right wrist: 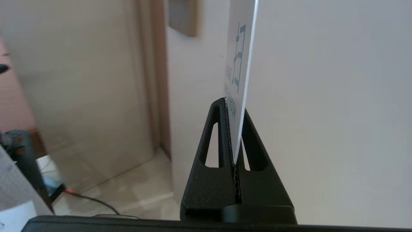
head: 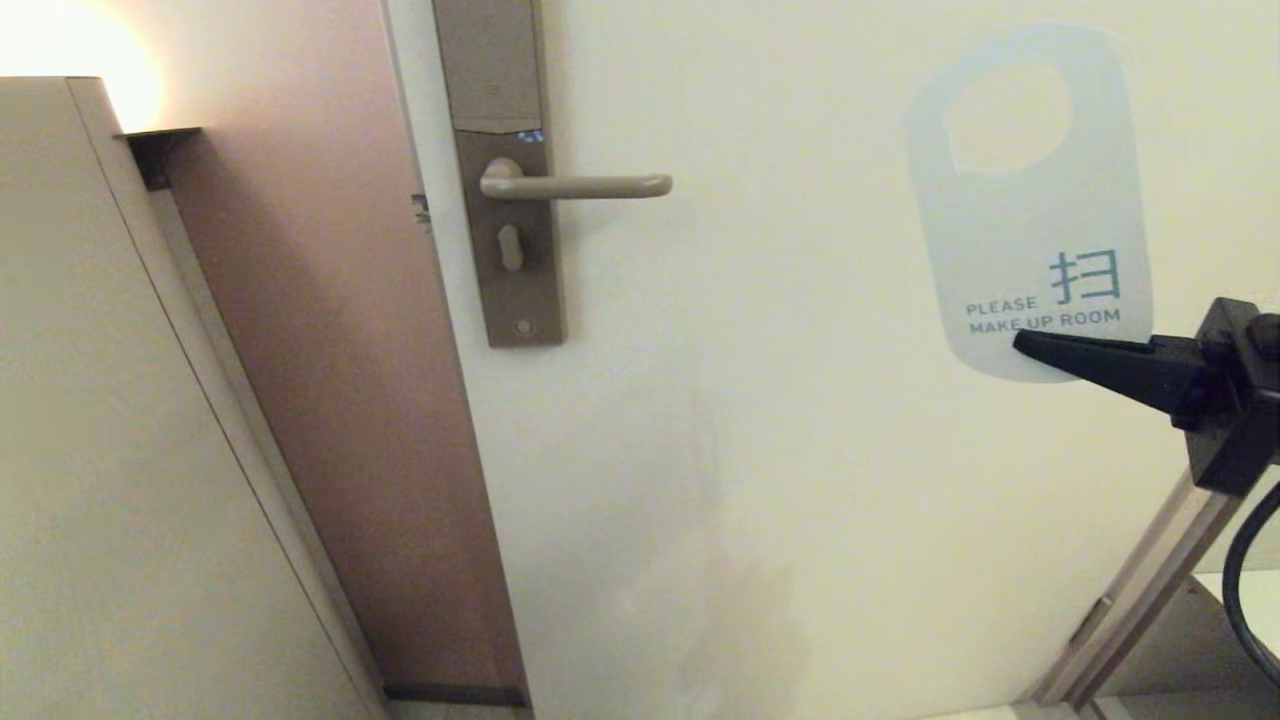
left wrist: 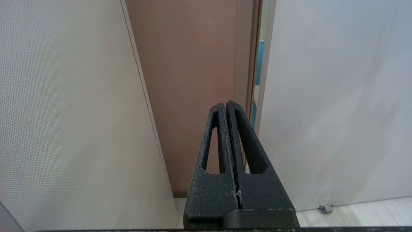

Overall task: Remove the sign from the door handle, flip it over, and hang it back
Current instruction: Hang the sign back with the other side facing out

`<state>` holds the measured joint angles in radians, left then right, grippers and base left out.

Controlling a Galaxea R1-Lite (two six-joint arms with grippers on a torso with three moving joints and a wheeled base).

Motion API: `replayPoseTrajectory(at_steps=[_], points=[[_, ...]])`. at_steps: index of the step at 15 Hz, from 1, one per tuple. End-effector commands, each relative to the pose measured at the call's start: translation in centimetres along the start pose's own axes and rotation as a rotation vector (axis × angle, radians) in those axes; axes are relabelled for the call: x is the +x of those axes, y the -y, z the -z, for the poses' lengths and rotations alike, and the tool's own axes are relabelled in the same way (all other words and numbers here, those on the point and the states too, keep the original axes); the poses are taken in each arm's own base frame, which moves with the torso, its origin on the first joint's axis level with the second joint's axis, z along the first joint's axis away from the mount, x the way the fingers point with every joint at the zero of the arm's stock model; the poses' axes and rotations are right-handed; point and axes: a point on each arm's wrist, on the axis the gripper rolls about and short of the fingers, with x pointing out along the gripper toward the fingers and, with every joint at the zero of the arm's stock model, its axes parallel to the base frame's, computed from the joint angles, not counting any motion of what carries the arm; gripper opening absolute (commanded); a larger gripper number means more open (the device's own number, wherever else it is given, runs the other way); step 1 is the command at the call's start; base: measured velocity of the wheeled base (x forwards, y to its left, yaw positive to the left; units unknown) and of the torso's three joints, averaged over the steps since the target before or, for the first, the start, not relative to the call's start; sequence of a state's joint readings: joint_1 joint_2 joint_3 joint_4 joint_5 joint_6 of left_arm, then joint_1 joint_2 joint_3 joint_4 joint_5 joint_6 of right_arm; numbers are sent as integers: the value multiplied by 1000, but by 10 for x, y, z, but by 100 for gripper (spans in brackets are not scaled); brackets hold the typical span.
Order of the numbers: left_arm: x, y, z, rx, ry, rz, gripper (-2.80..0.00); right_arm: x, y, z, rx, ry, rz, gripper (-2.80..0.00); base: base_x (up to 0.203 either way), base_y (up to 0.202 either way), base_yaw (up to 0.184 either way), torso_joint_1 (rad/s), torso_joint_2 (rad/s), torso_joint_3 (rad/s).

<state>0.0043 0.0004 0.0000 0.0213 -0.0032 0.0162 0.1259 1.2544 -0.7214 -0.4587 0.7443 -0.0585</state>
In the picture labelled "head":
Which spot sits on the dark wall lamp bracket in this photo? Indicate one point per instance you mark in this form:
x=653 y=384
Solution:
x=160 y=150

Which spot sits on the brown door lock plate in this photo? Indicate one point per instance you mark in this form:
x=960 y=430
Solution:
x=490 y=60

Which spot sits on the blue do-not-disturb door sign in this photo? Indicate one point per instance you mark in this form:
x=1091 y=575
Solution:
x=1030 y=220

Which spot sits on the brown frame hinge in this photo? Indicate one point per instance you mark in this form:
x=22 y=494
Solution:
x=1090 y=620

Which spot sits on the small metal latch plate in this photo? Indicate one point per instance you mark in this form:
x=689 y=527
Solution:
x=422 y=212

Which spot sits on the dark baseboard strip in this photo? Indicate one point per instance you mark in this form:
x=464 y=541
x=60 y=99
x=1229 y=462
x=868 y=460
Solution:
x=450 y=695

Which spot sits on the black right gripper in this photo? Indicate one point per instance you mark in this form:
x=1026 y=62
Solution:
x=1235 y=400

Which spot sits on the white door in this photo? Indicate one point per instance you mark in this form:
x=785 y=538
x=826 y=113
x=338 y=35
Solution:
x=800 y=500

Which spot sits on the brown closet door frame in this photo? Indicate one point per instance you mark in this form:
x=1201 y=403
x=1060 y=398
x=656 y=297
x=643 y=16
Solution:
x=1130 y=600

